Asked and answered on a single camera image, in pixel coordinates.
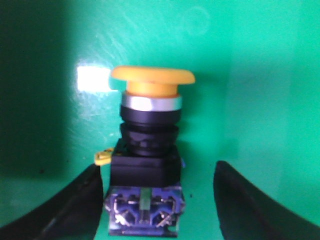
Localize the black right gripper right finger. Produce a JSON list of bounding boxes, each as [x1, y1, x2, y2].
[[213, 161, 320, 240]]

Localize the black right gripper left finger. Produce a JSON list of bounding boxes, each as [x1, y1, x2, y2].
[[0, 164, 103, 240]]

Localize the yellow mushroom push button switch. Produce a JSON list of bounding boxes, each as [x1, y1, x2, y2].
[[94, 65, 196, 238]]

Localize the green plastic tray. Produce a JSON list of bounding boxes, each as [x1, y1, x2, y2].
[[0, 0, 320, 240]]

